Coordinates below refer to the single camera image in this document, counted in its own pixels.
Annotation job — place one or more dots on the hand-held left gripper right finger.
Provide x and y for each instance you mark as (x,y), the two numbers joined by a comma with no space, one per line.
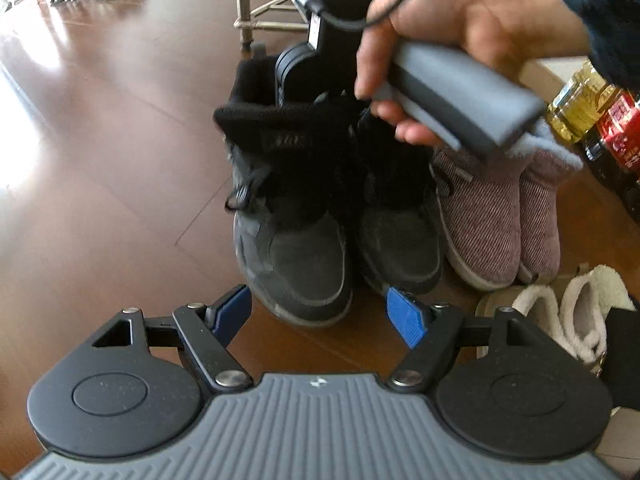
(405,317)

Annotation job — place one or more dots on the pink knit slipper boot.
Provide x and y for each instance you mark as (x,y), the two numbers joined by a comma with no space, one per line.
(540,220)
(480,230)

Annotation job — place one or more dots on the person's right hand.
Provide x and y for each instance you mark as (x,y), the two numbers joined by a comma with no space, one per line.
(490,10)

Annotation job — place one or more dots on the metal corner shoe rack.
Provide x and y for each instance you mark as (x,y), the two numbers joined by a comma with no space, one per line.
(244,0)

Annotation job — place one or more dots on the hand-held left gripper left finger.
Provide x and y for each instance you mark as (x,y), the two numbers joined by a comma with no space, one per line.
(232,310)

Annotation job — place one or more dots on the person's right forearm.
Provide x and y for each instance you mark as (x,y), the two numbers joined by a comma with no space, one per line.
(600,10)

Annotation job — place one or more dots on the dark bottle with red label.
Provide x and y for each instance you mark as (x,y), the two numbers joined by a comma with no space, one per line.
(617,135)

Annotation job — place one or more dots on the black high-top boot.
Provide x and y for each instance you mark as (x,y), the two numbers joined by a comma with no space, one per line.
(295,260)
(395,240)

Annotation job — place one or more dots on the yellow cooking oil bottle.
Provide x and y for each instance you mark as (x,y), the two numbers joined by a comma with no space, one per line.
(580,105)

